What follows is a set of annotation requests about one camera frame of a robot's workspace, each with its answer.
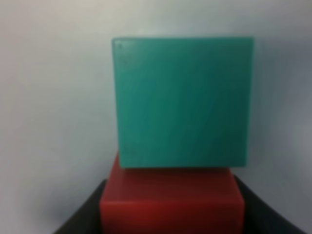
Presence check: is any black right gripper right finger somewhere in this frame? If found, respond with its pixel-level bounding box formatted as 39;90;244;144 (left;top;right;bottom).
235;176;304;234

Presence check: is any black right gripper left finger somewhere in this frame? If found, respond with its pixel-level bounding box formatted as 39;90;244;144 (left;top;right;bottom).
54;179;107;234

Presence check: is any red cube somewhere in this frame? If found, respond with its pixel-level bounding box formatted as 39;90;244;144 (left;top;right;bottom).
99;156;245;234

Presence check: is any green cube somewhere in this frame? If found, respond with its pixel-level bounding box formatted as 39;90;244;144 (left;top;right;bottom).
112;37;254;169

